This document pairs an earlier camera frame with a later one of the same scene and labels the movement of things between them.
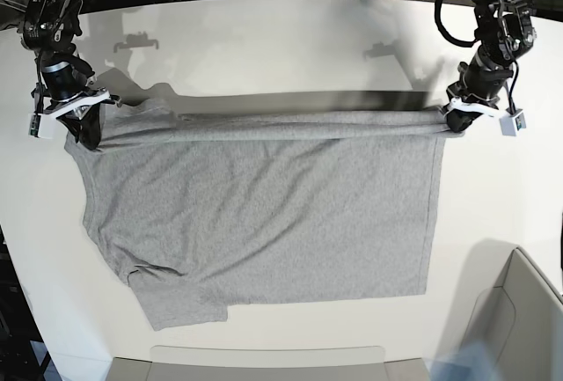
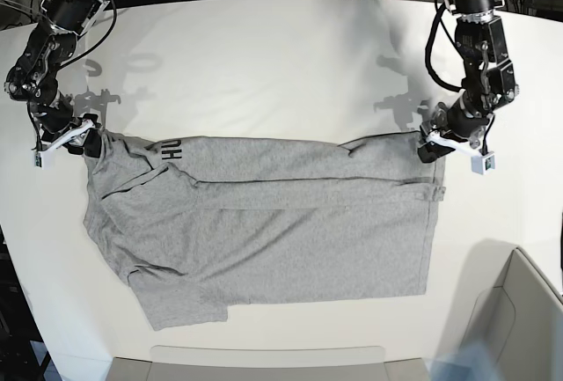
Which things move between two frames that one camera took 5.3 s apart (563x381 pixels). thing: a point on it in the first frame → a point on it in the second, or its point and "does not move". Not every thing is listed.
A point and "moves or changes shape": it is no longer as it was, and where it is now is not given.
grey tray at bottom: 180,362 does not move
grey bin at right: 521,319 does not move
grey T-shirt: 199,211 moves or changes shape
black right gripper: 484,79 → 464,120
